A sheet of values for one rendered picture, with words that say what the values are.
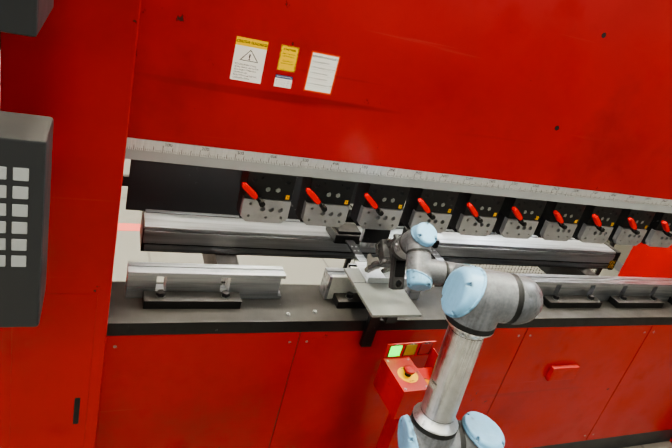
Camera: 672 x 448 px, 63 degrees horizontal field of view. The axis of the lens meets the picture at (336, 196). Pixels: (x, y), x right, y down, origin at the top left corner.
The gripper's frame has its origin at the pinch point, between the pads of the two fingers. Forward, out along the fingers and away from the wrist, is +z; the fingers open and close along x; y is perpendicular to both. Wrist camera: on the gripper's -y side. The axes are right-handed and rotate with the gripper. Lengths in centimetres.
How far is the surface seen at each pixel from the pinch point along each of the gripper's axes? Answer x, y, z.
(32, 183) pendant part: 100, -9, -74
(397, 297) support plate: -3.8, -10.5, -6.3
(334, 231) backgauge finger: 6.1, 20.9, 17.1
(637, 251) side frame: -215, 34, 56
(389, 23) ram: 19, 55, -61
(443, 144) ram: -11.7, 33.2, -35.4
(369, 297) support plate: 6.8, -10.5, -6.4
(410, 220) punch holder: -9.6, 15.1, -12.5
